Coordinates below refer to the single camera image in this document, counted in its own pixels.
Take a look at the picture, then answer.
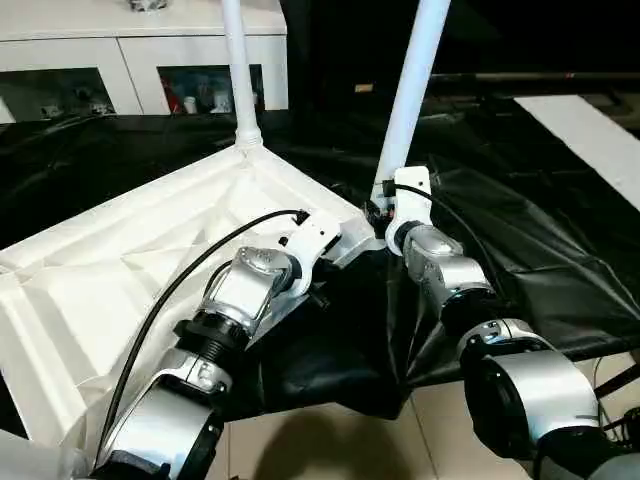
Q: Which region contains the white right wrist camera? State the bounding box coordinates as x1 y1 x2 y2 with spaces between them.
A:
384 166 435 255

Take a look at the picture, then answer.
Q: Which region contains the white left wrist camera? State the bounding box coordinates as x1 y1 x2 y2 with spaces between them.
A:
278 212 344 302

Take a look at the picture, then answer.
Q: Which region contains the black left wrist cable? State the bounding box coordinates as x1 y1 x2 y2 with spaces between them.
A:
93 208 311 469

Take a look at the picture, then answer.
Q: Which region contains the black metal stand leg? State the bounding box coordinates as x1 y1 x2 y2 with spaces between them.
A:
594 358 640 397

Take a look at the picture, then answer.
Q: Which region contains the white plastic table top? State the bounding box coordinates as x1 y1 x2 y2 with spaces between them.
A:
0 143 389 451

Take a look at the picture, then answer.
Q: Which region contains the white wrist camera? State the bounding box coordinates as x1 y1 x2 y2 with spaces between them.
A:
384 166 435 255
278 212 344 302

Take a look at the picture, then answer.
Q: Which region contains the white plastic table leg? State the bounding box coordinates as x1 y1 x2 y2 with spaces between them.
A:
372 0 451 201
219 0 265 152

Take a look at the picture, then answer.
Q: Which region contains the black plastic mat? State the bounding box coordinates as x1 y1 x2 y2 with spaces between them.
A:
0 93 640 422

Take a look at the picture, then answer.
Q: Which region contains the white glass-door cabinet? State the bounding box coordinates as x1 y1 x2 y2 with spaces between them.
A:
0 0 291 125

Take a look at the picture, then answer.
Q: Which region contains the black tall cabinet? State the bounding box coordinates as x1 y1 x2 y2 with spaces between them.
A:
285 0 434 109

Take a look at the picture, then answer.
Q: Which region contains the black long bar device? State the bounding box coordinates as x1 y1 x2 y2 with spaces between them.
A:
429 69 640 85

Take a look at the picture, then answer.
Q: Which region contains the white flat board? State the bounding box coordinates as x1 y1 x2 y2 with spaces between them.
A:
513 93 640 214

